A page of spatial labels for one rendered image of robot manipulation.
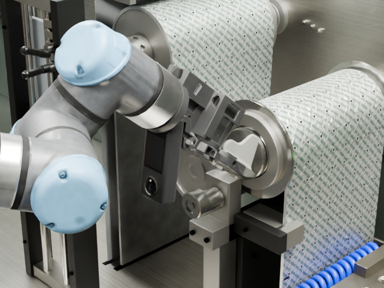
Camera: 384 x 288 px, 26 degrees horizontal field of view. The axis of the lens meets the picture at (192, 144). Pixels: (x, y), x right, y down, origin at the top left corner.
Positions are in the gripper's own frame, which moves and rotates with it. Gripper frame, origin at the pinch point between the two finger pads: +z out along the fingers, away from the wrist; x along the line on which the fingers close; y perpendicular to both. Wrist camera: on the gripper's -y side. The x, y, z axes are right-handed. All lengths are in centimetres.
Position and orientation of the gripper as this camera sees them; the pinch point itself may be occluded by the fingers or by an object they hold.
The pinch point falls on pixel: (235, 172)
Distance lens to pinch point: 117.2
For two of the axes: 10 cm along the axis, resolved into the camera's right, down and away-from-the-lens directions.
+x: -6.9, -3.0, 6.6
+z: 5.5, 3.7, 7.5
